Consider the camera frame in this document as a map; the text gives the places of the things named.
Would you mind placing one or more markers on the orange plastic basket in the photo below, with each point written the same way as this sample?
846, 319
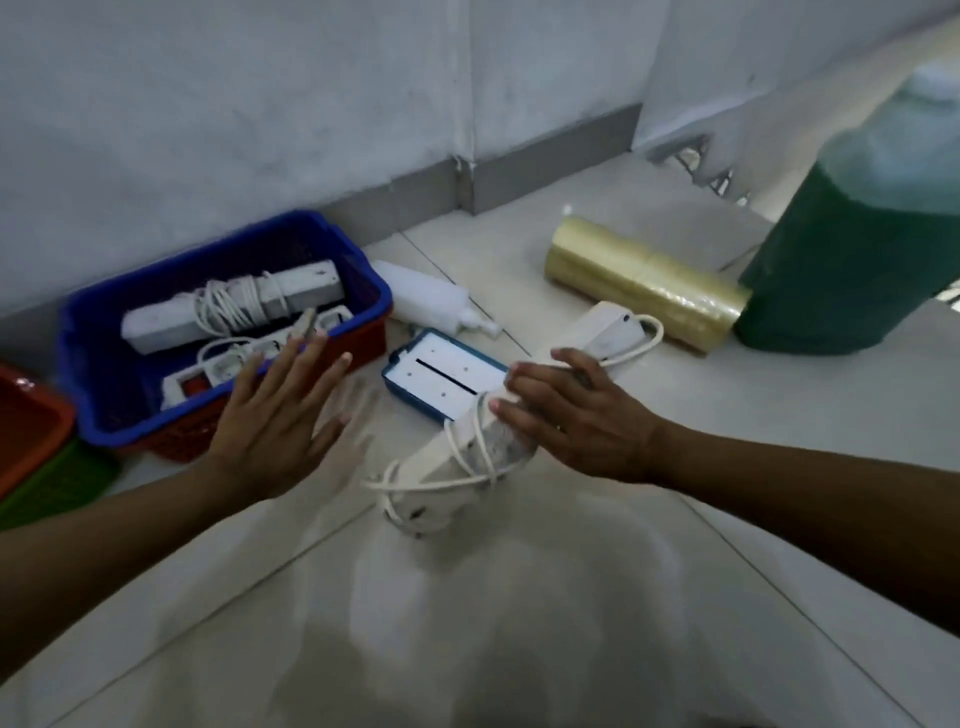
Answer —
30, 427
180, 442

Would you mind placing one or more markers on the person's right forearm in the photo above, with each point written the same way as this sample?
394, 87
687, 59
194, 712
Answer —
810, 517

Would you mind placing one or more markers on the green plastic basket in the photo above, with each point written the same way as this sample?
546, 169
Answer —
60, 487

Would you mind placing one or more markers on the translucent jug of green liquid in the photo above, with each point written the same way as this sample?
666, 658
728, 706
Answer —
847, 270

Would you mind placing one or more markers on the yellowish clear tape roll stack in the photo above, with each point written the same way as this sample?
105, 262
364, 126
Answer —
645, 292

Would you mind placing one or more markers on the blue-edged white device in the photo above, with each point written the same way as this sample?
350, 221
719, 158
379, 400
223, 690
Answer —
442, 375

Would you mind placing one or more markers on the person's left hand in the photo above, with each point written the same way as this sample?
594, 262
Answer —
270, 435

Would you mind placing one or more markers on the long white power strip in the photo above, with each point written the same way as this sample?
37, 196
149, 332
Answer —
607, 330
307, 281

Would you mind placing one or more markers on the person's left forearm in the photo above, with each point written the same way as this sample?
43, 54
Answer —
112, 555

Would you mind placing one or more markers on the person's right hand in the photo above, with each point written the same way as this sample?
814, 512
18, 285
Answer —
592, 427

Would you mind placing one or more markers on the white power strip red switch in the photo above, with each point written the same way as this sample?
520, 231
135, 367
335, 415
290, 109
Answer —
210, 371

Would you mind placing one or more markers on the blue plastic basket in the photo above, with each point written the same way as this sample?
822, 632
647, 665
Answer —
97, 367

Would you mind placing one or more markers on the white squeeze bottle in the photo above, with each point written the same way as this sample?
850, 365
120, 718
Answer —
420, 296

